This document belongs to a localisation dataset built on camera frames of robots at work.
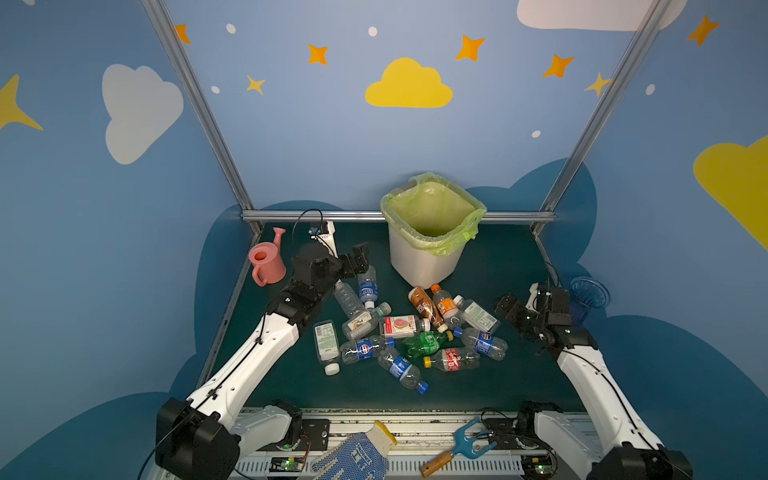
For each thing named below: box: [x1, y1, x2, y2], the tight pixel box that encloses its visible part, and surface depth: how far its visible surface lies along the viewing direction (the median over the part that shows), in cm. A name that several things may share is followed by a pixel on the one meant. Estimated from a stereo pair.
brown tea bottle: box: [408, 286, 448, 333], surface depth 95 cm
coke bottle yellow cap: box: [423, 348, 481, 372], surface depth 85 cm
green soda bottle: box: [402, 331, 454, 359], surface depth 90 cm
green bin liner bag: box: [380, 172, 487, 256], surface depth 93 cm
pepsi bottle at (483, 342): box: [453, 327, 509, 361], surface depth 88 cm
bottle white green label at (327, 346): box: [313, 320, 341, 376], surface depth 88 cm
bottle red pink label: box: [380, 315, 431, 339], surface depth 92 cm
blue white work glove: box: [309, 421, 398, 480], surface depth 72 cm
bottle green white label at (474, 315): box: [452, 294, 501, 334], surface depth 95 cm
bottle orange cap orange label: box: [430, 284, 464, 329], surface depth 96 cm
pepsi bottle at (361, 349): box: [340, 335, 396, 365], surface depth 86 cm
